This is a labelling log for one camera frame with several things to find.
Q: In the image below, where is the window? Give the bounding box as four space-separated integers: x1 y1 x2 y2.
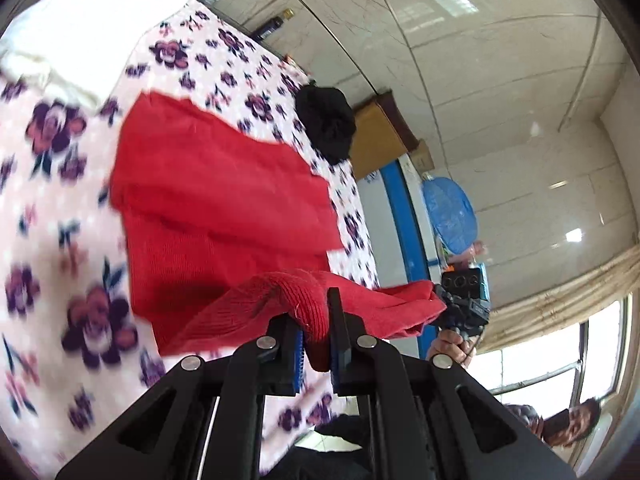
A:
475 294 640 443

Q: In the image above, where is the dark glass bottle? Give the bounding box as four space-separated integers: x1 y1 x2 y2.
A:
250 8 294 42

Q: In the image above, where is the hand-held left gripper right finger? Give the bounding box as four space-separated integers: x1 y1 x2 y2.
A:
327 287 577 480

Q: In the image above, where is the pink floral blanket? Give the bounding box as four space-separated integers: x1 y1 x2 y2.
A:
0 0 382 480

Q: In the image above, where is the white cloth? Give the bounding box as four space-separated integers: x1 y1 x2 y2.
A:
0 0 187 111

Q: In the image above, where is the black garment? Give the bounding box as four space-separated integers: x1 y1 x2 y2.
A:
295 86 357 164

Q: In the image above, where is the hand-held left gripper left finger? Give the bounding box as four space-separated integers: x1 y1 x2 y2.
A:
55 316 306 480

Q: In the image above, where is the beige curtain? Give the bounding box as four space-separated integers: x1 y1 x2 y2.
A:
474 247 640 357

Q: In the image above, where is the red garment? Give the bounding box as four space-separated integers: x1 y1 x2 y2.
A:
109 91 449 362

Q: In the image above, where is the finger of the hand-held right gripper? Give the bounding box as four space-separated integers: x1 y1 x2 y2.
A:
433 285 459 329

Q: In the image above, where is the brown cardboard box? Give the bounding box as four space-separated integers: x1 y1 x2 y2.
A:
350 91 422 182

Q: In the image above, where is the person's right hand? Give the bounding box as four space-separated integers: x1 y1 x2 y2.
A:
426 329 482 368

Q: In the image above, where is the white and blue chest freezer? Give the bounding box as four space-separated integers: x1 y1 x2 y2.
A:
356 157 482 292

